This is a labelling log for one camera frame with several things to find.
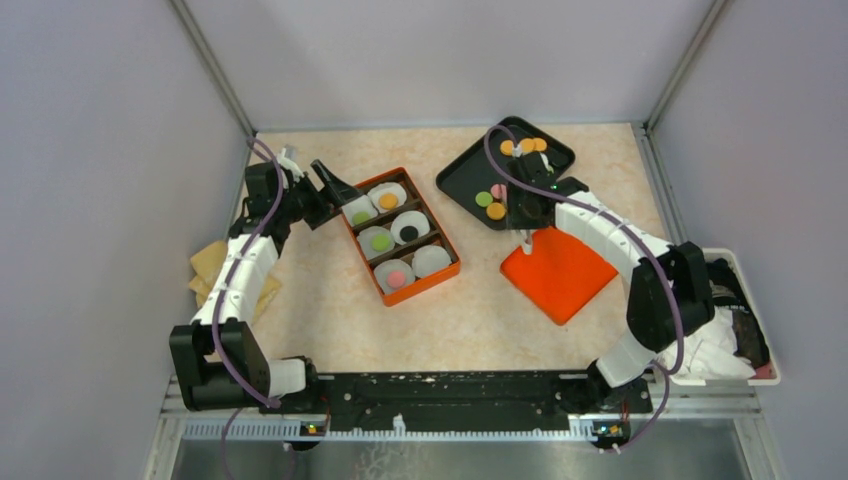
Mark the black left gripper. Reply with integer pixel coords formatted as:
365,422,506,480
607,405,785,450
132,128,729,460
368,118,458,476
276,159,361,229

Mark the green sandwich cookie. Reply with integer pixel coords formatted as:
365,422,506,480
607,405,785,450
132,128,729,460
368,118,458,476
370,233,393,252
351,211,372,226
474,191,494,208

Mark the orange tin lid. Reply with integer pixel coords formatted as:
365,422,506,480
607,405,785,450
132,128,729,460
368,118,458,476
500,228,618,326

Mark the black sandwich cookie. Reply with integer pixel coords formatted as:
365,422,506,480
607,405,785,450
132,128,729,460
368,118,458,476
399,225,420,242

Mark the orange cookie tin box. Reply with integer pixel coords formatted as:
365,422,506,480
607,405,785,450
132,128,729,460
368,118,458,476
343,167,461,307

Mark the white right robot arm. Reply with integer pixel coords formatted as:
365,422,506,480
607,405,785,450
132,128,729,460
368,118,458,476
499,153,715,412

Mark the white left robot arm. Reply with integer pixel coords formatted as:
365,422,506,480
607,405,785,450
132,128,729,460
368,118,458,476
169,159,363,414

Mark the white paper cupcake liner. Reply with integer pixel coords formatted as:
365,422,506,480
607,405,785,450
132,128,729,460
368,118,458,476
389,210,431,245
367,182,408,213
411,245,453,279
356,226,396,261
342,195,379,227
373,259,416,295

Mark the black baking tray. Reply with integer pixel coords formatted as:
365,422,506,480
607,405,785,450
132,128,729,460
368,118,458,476
436,116,576,231

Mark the white cloth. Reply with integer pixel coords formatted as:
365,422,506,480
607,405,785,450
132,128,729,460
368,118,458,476
671,309,755,384

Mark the white plastic basket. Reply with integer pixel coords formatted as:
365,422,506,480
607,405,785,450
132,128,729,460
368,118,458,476
671,248,781,387

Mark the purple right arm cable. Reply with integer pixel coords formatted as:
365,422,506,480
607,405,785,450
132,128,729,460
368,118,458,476
483,124,686,455

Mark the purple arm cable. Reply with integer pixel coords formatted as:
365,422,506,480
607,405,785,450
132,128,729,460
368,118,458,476
210,137,296,480
483,124,686,455

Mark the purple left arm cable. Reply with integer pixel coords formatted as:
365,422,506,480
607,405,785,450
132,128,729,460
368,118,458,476
210,137,296,480

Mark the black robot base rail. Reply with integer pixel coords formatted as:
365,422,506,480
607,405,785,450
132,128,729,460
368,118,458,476
276,370,653,433

